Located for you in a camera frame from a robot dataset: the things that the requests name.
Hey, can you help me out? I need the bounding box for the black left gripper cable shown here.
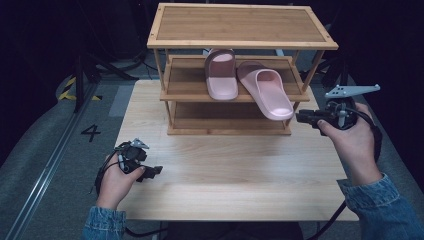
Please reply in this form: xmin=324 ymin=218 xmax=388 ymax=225
xmin=93 ymin=142 xmax=168 ymax=239

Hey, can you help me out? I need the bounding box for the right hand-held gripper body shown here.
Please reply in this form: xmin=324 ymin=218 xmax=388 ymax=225
xmin=322 ymin=83 xmax=382 ymax=132

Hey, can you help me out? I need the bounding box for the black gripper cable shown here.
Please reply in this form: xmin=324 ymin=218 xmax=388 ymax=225
xmin=304 ymin=105 xmax=384 ymax=240
xmin=93 ymin=142 xmax=168 ymax=239

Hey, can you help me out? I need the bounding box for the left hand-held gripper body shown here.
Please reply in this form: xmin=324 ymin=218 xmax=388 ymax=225
xmin=114 ymin=137 xmax=150 ymax=175

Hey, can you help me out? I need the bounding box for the person's left hand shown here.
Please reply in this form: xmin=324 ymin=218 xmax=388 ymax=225
xmin=95 ymin=152 xmax=147 ymax=211

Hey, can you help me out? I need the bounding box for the person's right hand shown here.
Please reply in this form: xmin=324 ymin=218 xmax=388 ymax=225
xmin=316 ymin=102 xmax=384 ymax=187

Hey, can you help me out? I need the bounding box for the wooden three-tier shoe rack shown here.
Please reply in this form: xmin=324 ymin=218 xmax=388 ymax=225
xmin=146 ymin=2 xmax=340 ymax=136

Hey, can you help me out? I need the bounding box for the grey floor tape patch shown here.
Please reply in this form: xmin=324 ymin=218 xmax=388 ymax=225
xmin=108 ymin=84 xmax=135 ymax=118

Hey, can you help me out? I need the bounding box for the metal floor rail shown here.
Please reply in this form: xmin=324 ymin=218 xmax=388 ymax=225
xmin=3 ymin=83 xmax=98 ymax=240

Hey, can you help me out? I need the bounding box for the pink slide slipper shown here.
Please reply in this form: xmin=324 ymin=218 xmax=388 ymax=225
xmin=204 ymin=48 xmax=240 ymax=102
xmin=236 ymin=60 xmax=295 ymax=122

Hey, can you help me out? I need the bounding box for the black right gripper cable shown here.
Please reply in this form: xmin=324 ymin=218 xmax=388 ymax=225
xmin=304 ymin=105 xmax=384 ymax=240

